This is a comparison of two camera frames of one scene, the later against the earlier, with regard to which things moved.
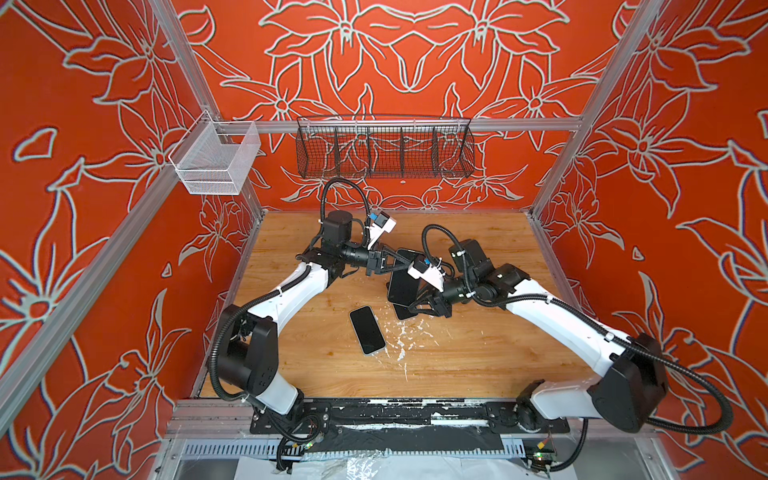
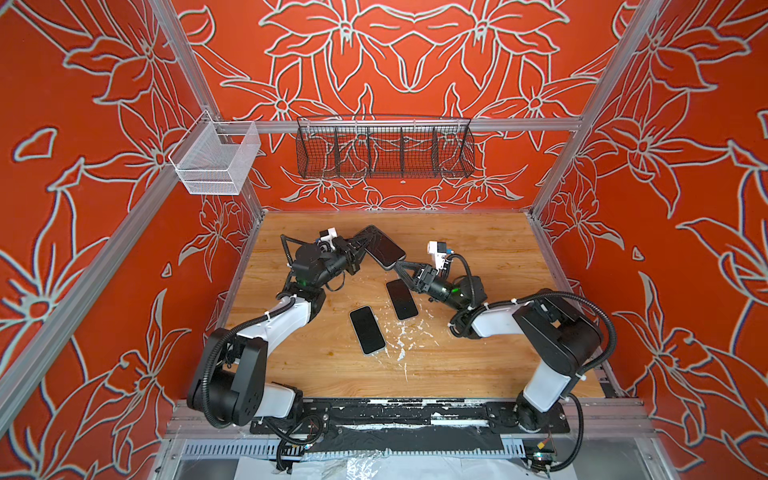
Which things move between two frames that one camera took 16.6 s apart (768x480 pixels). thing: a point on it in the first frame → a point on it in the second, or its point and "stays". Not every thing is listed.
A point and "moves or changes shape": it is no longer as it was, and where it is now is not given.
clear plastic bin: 215,157 stays
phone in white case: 368,331 stays
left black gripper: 391,256 stays
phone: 403,288 moves or changes shape
